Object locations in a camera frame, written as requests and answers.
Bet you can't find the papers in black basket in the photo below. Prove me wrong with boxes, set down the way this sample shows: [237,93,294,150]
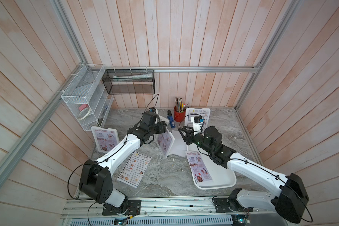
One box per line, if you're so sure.
[112,73,153,82]

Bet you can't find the blue stapler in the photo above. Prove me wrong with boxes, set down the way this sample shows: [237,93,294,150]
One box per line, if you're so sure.
[167,110,176,128]

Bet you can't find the black mesh wall basket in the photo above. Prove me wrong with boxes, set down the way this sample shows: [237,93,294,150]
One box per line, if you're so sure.
[102,69,155,95]

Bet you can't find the white menu holder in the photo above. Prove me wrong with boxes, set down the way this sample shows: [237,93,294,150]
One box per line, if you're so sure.
[90,126,121,153]
[184,108,211,132]
[154,128,176,159]

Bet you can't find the pencils in cup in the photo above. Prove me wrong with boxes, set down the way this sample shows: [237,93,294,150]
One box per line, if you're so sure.
[175,97,190,113]

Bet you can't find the red pencil cup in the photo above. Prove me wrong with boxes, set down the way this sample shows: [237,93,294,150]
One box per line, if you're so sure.
[174,107,186,123]

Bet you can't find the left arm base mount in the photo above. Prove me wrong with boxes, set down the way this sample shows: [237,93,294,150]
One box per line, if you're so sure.
[102,198,141,217]

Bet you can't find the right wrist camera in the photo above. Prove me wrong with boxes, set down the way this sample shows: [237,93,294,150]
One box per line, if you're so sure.
[191,115,204,135]

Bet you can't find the white wire wall shelf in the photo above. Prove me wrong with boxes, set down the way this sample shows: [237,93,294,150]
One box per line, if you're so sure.
[61,64,114,132]

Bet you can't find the white tape roll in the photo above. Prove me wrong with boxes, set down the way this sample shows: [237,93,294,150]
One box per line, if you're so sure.
[77,107,91,121]

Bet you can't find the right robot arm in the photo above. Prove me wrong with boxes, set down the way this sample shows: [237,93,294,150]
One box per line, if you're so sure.
[179,126,309,224]

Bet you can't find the dim sum inn menu sheet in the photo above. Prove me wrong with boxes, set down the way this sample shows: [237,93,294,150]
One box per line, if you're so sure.
[117,152,152,188]

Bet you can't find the pink eraser block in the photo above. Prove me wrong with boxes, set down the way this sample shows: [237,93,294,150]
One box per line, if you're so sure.
[78,104,89,112]

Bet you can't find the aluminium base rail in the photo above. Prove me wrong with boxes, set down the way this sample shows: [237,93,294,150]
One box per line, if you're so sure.
[61,196,294,220]

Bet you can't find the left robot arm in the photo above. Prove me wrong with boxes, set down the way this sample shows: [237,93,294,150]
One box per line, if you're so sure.
[79,108,167,213]

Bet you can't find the white stapler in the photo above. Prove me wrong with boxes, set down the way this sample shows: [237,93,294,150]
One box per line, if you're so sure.
[159,115,170,125]

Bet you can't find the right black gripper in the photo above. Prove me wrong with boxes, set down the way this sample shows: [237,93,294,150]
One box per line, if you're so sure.
[179,126,215,156]

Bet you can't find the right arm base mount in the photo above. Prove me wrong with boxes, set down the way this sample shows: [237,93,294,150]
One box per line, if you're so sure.
[212,188,253,213]

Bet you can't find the white plastic tray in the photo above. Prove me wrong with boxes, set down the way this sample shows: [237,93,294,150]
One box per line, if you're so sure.
[186,144,236,190]

